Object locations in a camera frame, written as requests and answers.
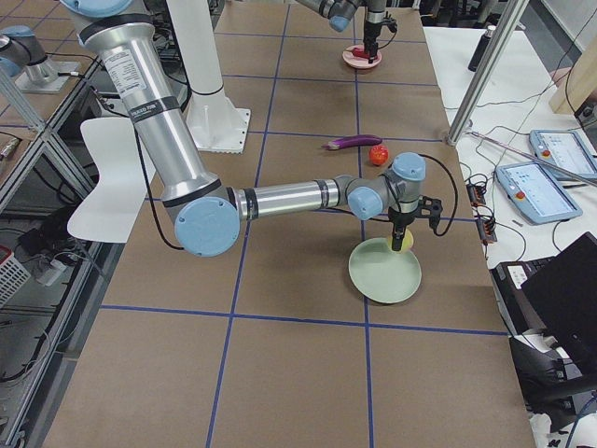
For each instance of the blue teach pendant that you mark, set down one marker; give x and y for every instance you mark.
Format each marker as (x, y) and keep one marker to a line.
(564, 149)
(536, 193)

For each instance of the far blue teach pendant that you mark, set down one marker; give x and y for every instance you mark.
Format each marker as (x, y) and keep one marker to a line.
(564, 149)

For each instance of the pink plate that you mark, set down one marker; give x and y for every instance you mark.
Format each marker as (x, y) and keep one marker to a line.
(358, 63)

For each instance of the yellow pink peach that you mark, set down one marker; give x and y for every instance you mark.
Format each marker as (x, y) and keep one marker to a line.
(408, 242)

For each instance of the green plate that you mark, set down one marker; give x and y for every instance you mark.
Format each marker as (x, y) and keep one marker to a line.
(383, 275)

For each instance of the purple eggplant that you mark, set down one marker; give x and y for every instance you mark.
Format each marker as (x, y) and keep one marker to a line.
(358, 140)

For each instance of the aluminium frame post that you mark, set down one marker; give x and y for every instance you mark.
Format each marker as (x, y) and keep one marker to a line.
(497, 45)

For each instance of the white chair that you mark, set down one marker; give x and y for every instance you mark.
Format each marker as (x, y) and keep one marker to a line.
(108, 213)

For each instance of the black water bottle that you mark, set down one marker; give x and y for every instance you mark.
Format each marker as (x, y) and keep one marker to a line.
(480, 48)

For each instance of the black laptop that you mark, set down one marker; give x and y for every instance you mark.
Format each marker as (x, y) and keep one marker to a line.
(556, 295)

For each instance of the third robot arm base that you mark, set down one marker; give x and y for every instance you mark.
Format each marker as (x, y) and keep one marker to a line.
(24, 60)

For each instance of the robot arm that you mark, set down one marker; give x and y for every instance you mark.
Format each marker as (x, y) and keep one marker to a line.
(339, 14)
(207, 215)

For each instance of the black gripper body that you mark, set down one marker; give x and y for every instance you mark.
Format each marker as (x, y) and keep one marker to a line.
(372, 29)
(400, 219)

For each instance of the red chili pepper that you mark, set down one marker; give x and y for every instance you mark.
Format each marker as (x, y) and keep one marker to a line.
(359, 53)

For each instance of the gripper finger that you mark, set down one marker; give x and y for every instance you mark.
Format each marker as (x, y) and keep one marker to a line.
(372, 51)
(397, 240)

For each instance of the near blue teach pendant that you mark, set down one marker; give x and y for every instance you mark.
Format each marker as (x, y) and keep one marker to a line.
(536, 193)

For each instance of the metal pointer stick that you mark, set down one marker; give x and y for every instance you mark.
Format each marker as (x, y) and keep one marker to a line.
(559, 172)

